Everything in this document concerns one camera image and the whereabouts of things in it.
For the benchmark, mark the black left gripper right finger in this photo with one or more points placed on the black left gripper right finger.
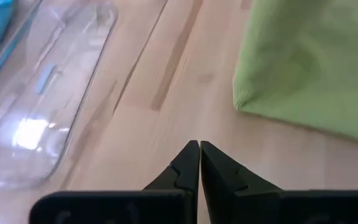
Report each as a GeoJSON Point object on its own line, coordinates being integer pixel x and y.
{"type": "Point", "coordinates": [219, 180]}

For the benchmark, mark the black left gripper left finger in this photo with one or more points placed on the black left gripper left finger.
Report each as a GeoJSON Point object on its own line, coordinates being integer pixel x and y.
{"type": "Point", "coordinates": [182, 174]}

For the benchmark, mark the pale lime green microfiber towel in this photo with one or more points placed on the pale lime green microfiber towel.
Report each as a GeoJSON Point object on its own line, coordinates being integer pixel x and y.
{"type": "Point", "coordinates": [306, 62]}

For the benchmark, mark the clear plastic bin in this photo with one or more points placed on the clear plastic bin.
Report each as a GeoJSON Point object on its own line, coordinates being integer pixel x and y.
{"type": "Point", "coordinates": [42, 93]}

